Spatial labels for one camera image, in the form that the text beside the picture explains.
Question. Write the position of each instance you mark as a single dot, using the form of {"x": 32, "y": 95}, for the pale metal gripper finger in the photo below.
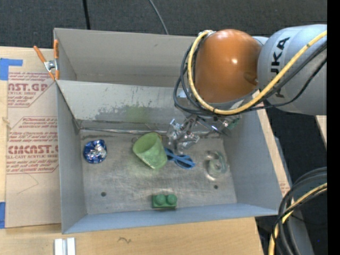
{"x": 188, "y": 140}
{"x": 174, "y": 128}

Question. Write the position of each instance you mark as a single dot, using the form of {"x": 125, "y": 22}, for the blue sunglasses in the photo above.
{"x": 183, "y": 161}

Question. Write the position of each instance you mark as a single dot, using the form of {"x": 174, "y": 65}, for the light green plastic cup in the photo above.
{"x": 150, "y": 151}

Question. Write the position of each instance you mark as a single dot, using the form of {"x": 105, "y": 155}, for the clear glass piece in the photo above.
{"x": 216, "y": 165}

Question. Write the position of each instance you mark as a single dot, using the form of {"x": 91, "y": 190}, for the grey metal bin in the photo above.
{"x": 148, "y": 185}

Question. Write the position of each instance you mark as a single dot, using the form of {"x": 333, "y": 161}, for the dark green toy brick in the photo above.
{"x": 164, "y": 201}

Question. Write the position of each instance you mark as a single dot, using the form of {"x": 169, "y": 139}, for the blue shiny crumpled packet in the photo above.
{"x": 95, "y": 151}

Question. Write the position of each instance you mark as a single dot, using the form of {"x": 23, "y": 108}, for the brown cardboard board, red print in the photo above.
{"x": 29, "y": 142}

